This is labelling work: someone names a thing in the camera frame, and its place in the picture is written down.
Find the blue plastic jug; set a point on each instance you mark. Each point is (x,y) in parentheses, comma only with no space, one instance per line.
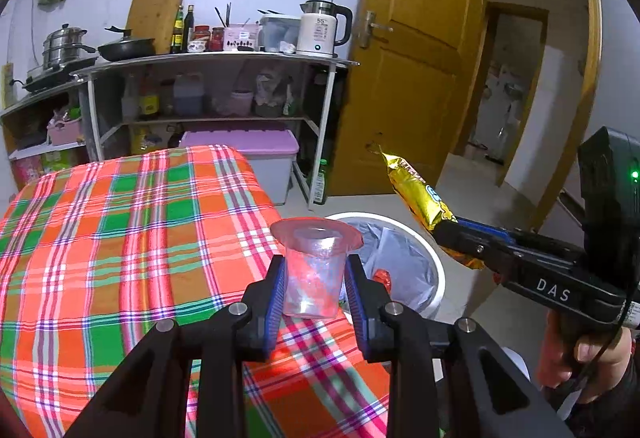
(188,96)

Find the gold snack wrapper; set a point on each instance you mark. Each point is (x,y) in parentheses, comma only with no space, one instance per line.
(425,198)

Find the black frying pan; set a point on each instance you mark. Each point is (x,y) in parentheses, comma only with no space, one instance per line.
(127,48)

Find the clear plastic cup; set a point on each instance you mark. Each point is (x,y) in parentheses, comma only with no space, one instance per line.
(315,263)

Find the black induction cooker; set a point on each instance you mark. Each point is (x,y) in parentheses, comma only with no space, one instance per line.
(55,76)

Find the dark chopsticks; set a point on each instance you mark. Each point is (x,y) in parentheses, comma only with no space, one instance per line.
(223,15)

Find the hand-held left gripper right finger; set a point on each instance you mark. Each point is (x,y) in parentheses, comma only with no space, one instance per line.
(356,298)

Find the pink basket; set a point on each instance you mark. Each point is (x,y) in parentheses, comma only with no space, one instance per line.
(64,132)

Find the yellow labelled oil bottle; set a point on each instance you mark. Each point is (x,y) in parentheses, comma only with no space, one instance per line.
(148,100)

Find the red plastic wrapper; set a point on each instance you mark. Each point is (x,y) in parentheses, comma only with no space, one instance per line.
(383,279)

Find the green glass bottle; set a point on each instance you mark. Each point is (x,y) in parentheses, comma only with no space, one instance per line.
(320,185)

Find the pink utensil holder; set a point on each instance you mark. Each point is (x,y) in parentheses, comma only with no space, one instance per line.
(241,38)

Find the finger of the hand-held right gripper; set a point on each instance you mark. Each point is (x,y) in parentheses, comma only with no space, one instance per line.
(482,230)
(470,245)

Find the pink plastic pot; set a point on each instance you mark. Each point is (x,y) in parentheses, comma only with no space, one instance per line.
(242,102)

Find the yellow power strip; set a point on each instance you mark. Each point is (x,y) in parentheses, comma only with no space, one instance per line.
(6,85)

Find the wooden cutting board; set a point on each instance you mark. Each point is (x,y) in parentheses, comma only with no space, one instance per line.
(155,15)

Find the crumpled plastic bags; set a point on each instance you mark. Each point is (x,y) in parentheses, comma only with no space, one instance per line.
(274,90)

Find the plaid tablecloth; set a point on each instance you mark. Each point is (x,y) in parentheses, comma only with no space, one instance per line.
(125,243)

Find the steel steamer pot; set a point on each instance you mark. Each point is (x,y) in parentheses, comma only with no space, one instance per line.
(64,48)

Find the white electric kettle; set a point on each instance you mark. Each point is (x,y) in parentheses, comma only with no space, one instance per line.
(317,33)

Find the white round bin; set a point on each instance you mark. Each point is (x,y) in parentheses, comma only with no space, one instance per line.
(437,278)

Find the small wooden shelf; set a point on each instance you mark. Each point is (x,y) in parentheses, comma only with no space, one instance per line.
(45,95)

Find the green labelled bottle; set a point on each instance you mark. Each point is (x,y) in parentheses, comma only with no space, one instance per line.
(176,35)

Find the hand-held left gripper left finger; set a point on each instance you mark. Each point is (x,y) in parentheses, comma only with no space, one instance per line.
(276,298)

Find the dark sauce bottle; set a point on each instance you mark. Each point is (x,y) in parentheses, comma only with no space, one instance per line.
(188,30)

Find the grey bin liner bag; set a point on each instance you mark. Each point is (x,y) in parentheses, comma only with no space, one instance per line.
(405,258)

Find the red sauce jar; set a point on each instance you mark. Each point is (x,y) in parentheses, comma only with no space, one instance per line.
(201,38)
(217,40)

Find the clear plastic container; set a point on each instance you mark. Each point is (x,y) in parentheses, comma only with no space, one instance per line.
(279,33)

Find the metal shelf rack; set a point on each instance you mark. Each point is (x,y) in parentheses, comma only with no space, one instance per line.
(225,61)

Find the person's leg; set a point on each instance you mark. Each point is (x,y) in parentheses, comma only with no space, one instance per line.
(514,360)

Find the purple lidded storage box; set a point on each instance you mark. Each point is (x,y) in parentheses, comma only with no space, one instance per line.
(240,152)

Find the person's right hand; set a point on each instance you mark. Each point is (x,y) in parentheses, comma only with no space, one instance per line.
(595,363)

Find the yellow wooden door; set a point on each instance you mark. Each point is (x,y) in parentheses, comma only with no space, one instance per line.
(415,82)

